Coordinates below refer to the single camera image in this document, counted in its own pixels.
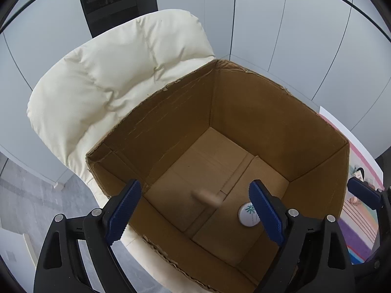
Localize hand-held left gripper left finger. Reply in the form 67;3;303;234
33;179;142;293

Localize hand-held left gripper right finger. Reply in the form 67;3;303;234
248;179;360;293

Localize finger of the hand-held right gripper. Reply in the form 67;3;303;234
347;178;391;212

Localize brown cardboard box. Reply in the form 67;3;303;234
86;59;350;293

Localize cream cushioned chair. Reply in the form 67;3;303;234
27;9;216;293

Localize white round lidded jar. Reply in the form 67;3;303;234
238;202;261;228

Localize striped pastel mat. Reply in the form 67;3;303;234
319;106;385;265

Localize beige powder puff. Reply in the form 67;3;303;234
191;188;224;209

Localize black wall panel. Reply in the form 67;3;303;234
75;0;159;39

